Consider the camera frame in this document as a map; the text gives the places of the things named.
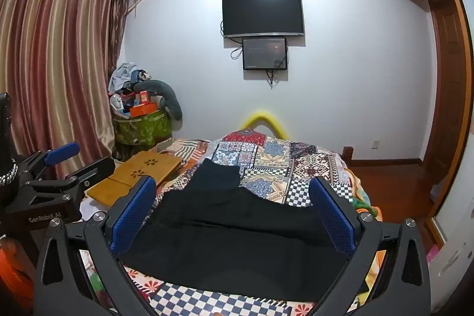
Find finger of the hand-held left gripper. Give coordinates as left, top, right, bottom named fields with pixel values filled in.
left=20, top=141, right=81, bottom=178
left=28, top=156, right=116, bottom=199

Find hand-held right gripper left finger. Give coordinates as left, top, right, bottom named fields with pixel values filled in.
left=33, top=175, right=161, bottom=316

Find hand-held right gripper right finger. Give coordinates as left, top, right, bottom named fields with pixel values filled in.
left=307, top=175, right=432, bottom=316

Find black pants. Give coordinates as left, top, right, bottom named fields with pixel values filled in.
left=121, top=158, right=366, bottom=302

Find orange fleece blanket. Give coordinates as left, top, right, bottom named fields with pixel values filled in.
left=344, top=168, right=384, bottom=222

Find bamboo lap desk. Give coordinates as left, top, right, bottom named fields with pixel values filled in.
left=86, top=151, right=182, bottom=206

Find orange cloth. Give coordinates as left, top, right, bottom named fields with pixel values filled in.
left=0, top=238, right=36, bottom=314

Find green printed storage bag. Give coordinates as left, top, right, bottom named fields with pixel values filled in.
left=112, top=109, right=173, bottom=147

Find orange box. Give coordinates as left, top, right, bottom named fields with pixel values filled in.
left=129, top=101, right=160, bottom=118

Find patchwork printed blanket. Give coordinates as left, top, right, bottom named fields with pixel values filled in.
left=79, top=128, right=375, bottom=316

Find striped red and gold curtain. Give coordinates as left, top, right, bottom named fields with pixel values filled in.
left=0, top=0, right=129, bottom=162

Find pile of clothes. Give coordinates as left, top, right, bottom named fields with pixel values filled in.
left=108, top=62, right=153, bottom=95

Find grey plush pillow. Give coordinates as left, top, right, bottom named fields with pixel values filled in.
left=138, top=79, right=183, bottom=122

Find yellow foam tube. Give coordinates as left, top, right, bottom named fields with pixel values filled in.
left=239, top=110, right=292, bottom=139

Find white appliance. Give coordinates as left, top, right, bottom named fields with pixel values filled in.
left=430, top=186, right=474, bottom=293

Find wooden wardrobe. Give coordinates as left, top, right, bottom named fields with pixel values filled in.
left=422, top=0, right=472, bottom=191

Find black monitor cable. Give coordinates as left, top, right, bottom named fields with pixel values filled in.
left=267, top=57, right=289, bottom=89

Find small black wall monitor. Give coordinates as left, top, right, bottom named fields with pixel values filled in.
left=242, top=37, right=289, bottom=71

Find black television cable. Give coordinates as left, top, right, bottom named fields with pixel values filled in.
left=221, top=20, right=245, bottom=61

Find black wall television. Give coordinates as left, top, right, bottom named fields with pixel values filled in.
left=221, top=0, right=306, bottom=39

